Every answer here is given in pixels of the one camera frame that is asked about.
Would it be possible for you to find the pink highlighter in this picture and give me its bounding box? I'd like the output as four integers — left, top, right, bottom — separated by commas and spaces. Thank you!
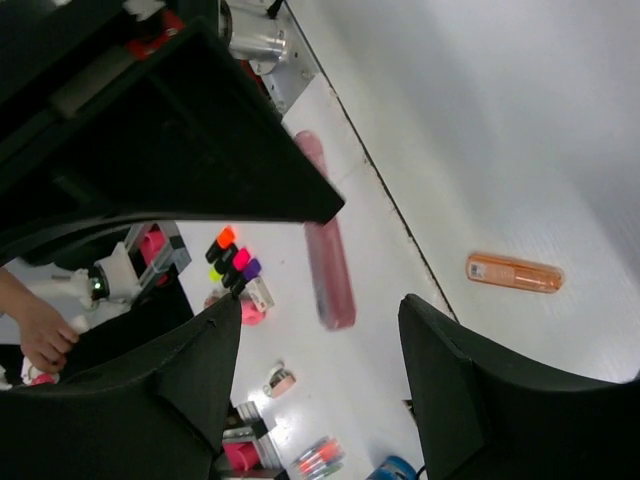
292, 129, 357, 334

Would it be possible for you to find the blue patterned tape roll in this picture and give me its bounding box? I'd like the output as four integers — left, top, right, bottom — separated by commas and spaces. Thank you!
367, 455, 417, 480

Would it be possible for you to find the pack of coloured pens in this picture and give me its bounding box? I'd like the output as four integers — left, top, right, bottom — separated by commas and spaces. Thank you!
292, 437, 345, 480

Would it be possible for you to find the orange highlighter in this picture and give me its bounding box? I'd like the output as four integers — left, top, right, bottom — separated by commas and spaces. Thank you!
465, 252, 564, 294

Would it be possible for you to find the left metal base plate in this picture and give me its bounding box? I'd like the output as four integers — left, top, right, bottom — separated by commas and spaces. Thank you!
219, 0, 320, 115

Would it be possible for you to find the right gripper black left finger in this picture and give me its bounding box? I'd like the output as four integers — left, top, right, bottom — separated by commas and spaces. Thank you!
1, 295, 241, 479

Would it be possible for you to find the bundle of black highlighters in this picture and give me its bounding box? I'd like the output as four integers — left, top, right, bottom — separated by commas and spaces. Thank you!
205, 226, 262, 297

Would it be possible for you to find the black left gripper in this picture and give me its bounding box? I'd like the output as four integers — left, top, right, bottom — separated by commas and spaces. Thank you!
1, 1, 344, 262

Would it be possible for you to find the pink tape roll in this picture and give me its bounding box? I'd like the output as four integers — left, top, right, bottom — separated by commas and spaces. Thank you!
203, 290, 275, 326

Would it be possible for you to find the person's hand in background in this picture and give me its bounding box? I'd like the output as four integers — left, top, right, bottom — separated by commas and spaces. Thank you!
1, 267, 79, 374

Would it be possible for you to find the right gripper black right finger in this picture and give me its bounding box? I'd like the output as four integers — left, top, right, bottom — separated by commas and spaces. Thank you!
398, 294, 639, 479

